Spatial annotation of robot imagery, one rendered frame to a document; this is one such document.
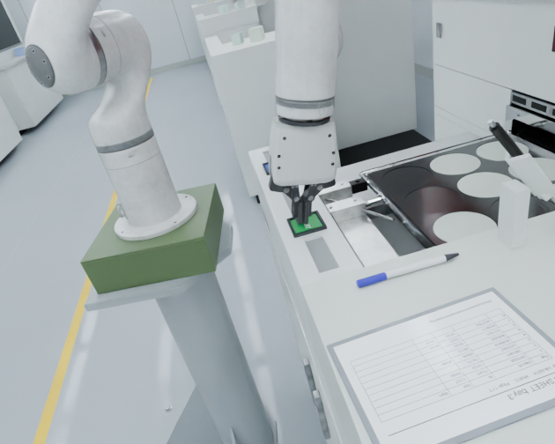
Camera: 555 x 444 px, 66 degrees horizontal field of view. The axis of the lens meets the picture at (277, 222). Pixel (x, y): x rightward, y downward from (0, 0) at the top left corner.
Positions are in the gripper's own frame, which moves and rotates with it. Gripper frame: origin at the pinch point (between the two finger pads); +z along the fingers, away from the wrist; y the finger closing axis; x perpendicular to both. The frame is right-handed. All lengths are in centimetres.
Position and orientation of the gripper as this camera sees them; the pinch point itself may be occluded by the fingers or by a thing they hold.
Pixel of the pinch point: (301, 210)
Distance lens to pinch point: 70.4
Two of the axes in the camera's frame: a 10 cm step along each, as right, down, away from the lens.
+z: 0.0, 8.7, 4.9
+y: -9.8, 0.9, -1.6
